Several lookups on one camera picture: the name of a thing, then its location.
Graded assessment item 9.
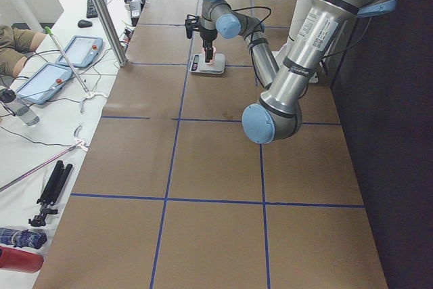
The pink plastic cup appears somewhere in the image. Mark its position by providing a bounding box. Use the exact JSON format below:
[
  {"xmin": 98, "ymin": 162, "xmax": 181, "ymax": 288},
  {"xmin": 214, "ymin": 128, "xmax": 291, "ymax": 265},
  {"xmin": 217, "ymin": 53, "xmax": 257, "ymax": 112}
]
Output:
[{"xmin": 203, "ymin": 45, "xmax": 215, "ymax": 65}]

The far blue teach pendant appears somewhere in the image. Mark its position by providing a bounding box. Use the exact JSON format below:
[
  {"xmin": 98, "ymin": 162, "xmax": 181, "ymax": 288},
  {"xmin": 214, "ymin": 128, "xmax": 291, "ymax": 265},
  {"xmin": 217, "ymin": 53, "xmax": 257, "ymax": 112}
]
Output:
[{"xmin": 64, "ymin": 35, "xmax": 104, "ymax": 68}]

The black folded tripod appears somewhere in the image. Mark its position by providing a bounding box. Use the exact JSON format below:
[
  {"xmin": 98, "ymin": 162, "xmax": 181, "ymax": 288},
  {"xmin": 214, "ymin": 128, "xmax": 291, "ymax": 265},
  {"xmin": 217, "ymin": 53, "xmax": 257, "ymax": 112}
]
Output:
[{"xmin": 28, "ymin": 160, "xmax": 73, "ymax": 227}]

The green tipped grabber stick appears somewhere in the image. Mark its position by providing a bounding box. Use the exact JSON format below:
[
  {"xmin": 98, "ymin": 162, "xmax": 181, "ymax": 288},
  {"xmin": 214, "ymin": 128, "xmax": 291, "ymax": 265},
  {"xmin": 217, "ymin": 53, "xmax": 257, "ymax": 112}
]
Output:
[{"xmin": 44, "ymin": 26, "xmax": 108, "ymax": 114}]

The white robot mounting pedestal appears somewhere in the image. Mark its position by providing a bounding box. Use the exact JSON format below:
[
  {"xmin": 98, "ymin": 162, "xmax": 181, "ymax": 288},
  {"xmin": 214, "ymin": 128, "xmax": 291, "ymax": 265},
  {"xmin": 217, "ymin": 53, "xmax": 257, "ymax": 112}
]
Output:
[{"xmin": 272, "ymin": 0, "xmax": 311, "ymax": 70}]

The white digital kitchen scale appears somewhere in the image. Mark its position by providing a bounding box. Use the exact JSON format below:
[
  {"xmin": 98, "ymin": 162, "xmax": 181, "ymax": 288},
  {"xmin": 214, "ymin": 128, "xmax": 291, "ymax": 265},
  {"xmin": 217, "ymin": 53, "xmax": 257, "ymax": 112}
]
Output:
[{"xmin": 188, "ymin": 53, "xmax": 225, "ymax": 75}]

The near blue teach pendant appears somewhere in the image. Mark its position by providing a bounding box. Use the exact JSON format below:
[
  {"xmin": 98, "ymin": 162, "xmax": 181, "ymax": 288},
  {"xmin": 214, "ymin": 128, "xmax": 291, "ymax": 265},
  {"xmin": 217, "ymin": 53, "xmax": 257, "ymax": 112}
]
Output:
[{"xmin": 16, "ymin": 63, "xmax": 72, "ymax": 105}]

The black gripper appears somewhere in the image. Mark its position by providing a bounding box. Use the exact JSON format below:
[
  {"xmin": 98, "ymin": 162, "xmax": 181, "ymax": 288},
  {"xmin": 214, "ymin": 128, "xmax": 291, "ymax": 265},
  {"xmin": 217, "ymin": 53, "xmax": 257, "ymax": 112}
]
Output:
[{"xmin": 199, "ymin": 18, "xmax": 218, "ymax": 63}]

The black computer mouse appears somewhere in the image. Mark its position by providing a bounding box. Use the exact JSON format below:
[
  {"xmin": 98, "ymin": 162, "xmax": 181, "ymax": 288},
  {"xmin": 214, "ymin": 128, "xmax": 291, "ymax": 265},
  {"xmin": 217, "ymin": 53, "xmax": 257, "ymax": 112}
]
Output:
[{"xmin": 77, "ymin": 20, "xmax": 93, "ymax": 28}]

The seated person brown shirt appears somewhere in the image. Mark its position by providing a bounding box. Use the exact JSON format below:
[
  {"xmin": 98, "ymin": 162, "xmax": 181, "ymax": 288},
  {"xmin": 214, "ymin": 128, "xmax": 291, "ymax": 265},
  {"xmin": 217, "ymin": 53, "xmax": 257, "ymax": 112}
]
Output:
[{"xmin": 1, "ymin": 25, "xmax": 47, "ymax": 78}]

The aluminium frame post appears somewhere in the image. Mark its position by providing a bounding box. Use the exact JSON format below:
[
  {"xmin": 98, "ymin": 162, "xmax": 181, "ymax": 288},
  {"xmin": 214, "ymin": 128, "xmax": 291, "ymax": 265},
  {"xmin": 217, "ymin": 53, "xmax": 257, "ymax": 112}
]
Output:
[{"xmin": 92, "ymin": 0, "xmax": 127, "ymax": 67}]

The pink grabber stick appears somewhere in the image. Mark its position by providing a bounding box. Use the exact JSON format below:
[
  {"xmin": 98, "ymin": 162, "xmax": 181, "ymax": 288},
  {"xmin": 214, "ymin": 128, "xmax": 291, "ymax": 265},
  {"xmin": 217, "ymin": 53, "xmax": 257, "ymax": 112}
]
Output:
[{"xmin": 0, "ymin": 124, "xmax": 88, "ymax": 192}]

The black power adapter box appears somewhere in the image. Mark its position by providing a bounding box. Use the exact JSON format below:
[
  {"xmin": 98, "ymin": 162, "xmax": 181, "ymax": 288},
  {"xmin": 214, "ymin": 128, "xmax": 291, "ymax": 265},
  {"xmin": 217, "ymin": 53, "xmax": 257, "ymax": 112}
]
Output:
[{"xmin": 129, "ymin": 0, "xmax": 141, "ymax": 20}]

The clear water bottle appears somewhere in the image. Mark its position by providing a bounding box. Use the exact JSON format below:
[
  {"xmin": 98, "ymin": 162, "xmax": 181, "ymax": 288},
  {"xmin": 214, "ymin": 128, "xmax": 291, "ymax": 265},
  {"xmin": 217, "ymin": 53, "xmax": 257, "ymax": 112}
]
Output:
[{"xmin": 1, "ymin": 88, "xmax": 40, "ymax": 126}]

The blue teach pendant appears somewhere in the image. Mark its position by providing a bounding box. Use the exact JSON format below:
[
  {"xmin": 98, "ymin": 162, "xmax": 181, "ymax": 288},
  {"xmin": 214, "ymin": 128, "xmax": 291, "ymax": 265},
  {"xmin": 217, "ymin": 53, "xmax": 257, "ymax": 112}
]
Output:
[
  {"xmin": 64, "ymin": 35, "xmax": 104, "ymax": 68},
  {"xmin": 16, "ymin": 63, "xmax": 72, "ymax": 105}
]

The red metal bottle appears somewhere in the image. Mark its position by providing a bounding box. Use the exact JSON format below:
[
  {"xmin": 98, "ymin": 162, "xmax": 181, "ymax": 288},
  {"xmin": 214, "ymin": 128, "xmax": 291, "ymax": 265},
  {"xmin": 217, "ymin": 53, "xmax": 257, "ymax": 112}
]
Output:
[{"xmin": 1, "ymin": 246, "xmax": 44, "ymax": 273}]

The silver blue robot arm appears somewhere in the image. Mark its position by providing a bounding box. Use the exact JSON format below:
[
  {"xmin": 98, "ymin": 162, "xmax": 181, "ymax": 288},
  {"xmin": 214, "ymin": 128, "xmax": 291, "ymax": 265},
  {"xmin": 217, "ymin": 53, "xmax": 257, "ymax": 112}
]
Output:
[{"xmin": 196, "ymin": 0, "xmax": 398, "ymax": 143}]

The black camera cable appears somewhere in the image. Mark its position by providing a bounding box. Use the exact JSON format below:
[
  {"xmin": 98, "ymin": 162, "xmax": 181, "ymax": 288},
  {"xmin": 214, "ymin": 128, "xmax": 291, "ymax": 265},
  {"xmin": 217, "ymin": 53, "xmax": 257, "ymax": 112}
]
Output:
[{"xmin": 223, "ymin": 5, "xmax": 273, "ymax": 49}]

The black keyboard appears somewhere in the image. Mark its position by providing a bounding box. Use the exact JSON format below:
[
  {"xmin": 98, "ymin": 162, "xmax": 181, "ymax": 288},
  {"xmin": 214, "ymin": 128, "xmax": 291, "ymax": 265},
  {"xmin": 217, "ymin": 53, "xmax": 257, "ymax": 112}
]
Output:
[{"xmin": 86, "ymin": 0, "xmax": 107, "ymax": 18}]

